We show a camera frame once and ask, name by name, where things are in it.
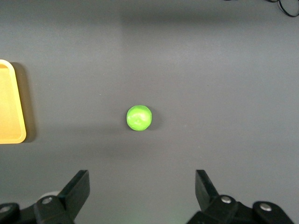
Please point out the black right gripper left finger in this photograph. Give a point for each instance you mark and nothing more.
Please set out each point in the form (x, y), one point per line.
(77, 191)

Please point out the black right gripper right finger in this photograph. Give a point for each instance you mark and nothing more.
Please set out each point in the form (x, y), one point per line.
(205, 191)

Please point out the green apple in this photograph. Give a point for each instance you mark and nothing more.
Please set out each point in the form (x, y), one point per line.
(139, 117)

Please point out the yellow plastic tray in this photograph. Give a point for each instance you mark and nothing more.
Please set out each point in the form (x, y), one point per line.
(9, 105)

